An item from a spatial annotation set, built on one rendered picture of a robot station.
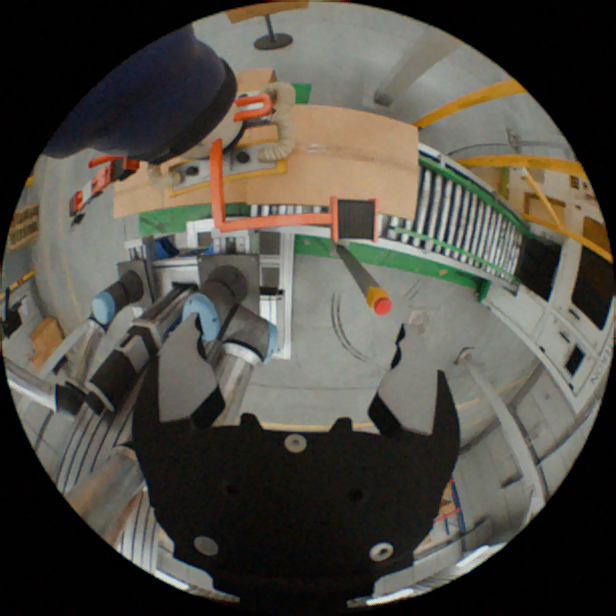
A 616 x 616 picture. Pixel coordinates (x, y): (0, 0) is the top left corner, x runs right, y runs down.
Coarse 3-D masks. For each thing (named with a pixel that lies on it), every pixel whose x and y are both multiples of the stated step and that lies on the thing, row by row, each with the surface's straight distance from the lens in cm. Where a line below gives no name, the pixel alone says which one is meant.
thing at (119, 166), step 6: (114, 162) 66; (120, 162) 63; (126, 162) 59; (138, 162) 62; (114, 168) 65; (120, 168) 62; (126, 168) 59; (132, 168) 60; (138, 168) 62; (114, 174) 64; (120, 174) 60; (126, 174) 63; (132, 174) 62; (108, 180) 64; (114, 180) 63; (120, 180) 65
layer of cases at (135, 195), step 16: (240, 80) 150; (256, 80) 146; (272, 80) 151; (176, 160) 141; (144, 176) 159; (128, 192) 172; (144, 192) 157; (160, 192) 145; (192, 192) 129; (208, 192) 123; (224, 192) 119; (240, 192) 115; (128, 208) 170; (144, 208) 155; (160, 208) 144
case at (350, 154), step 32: (256, 128) 77; (320, 128) 75; (352, 128) 77; (384, 128) 81; (416, 128) 89; (288, 160) 71; (320, 160) 71; (352, 160) 72; (384, 160) 76; (416, 160) 83; (256, 192) 71; (288, 192) 69; (320, 192) 69; (352, 192) 70; (384, 192) 74; (416, 192) 80
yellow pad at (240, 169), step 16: (240, 144) 55; (256, 144) 53; (192, 160) 60; (240, 160) 50; (256, 160) 51; (192, 176) 57; (224, 176) 54; (240, 176) 52; (256, 176) 52; (176, 192) 61
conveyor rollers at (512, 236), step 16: (432, 160) 139; (448, 192) 142; (464, 192) 156; (320, 208) 110; (432, 208) 134; (448, 208) 141; (464, 208) 152; (480, 208) 166; (416, 224) 129; (432, 224) 133; (464, 224) 151; (480, 224) 165; (496, 224) 187; (512, 224) 210; (400, 240) 124; (416, 240) 128; (448, 240) 144; (464, 240) 157; (480, 240) 170; (496, 240) 185; (512, 240) 209; (464, 256) 156; (480, 256) 170; (496, 256) 191; (512, 256) 214; (496, 272) 198; (512, 272) 221
